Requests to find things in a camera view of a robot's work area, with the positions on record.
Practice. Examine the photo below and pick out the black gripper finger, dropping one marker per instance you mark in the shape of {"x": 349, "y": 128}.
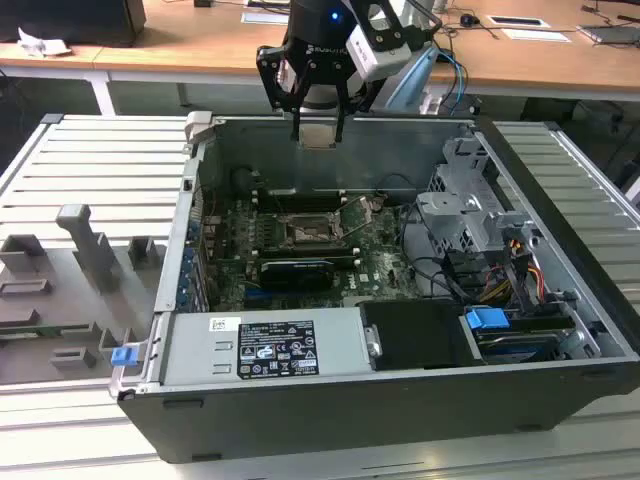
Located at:
{"x": 272, "y": 75}
{"x": 342, "y": 100}

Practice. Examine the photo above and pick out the silver square CPU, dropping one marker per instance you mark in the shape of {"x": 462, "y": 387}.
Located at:
{"x": 317, "y": 136}

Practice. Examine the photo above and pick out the black RAM slot row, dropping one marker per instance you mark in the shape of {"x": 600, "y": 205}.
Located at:
{"x": 300, "y": 200}
{"x": 310, "y": 252}

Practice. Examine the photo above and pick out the CPU socket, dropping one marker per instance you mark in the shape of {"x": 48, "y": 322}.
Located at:
{"x": 310, "y": 232}

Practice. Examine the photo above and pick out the white paper sheet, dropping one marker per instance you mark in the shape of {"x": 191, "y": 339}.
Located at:
{"x": 262, "y": 18}
{"x": 537, "y": 35}

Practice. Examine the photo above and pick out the pale blue teach pendant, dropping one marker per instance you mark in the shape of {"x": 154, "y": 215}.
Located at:
{"x": 412, "y": 75}

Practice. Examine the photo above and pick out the grey case release latch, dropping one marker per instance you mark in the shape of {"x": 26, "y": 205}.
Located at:
{"x": 200, "y": 126}

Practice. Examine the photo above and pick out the wooden desk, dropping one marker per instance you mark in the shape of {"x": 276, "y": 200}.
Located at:
{"x": 175, "y": 50}

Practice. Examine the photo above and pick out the black computer mouse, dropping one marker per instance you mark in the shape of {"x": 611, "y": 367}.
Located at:
{"x": 469, "y": 20}

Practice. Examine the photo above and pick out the silver metal drive cage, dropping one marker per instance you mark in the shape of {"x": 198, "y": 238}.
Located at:
{"x": 465, "y": 205}

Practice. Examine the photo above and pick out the green motherboard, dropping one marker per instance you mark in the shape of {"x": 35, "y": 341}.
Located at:
{"x": 385, "y": 270}

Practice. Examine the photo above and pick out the black graphics card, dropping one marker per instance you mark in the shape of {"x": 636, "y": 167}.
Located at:
{"x": 295, "y": 275}

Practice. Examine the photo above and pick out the black box on desk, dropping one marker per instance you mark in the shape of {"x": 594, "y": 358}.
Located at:
{"x": 70, "y": 20}

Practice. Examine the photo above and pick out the crumpled white paper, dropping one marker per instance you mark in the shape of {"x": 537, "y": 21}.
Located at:
{"x": 42, "y": 44}

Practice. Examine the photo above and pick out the blue disk carrier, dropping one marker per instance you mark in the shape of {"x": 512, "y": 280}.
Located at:
{"x": 485, "y": 318}

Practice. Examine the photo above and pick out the grey laptop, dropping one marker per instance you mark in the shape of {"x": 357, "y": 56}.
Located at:
{"x": 607, "y": 34}

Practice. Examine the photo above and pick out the grey power supply unit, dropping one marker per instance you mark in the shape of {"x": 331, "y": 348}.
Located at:
{"x": 200, "y": 350}

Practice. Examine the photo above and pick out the grey parts rack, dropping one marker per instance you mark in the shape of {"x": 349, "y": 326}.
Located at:
{"x": 75, "y": 295}

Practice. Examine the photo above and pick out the black office chair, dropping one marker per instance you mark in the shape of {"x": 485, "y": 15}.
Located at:
{"x": 631, "y": 180}

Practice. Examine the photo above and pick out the hard disk drive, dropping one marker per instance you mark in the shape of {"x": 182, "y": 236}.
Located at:
{"x": 515, "y": 345}

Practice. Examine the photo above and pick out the blue case latch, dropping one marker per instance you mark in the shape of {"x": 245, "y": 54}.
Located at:
{"x": 123, "y": 356}

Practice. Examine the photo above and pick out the black open PC case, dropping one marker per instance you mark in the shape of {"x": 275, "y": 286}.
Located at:
{"x": 350, "y": 420}

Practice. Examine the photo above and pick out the green RAM stick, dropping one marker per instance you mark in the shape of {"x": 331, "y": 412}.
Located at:
{"x": 45, "y": 331}

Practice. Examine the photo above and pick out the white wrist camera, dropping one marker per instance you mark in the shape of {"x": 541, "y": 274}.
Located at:
{"x": 372, "y": 52}

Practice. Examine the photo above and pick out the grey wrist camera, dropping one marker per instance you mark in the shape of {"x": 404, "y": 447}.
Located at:
{"x": 395, "y": 20}

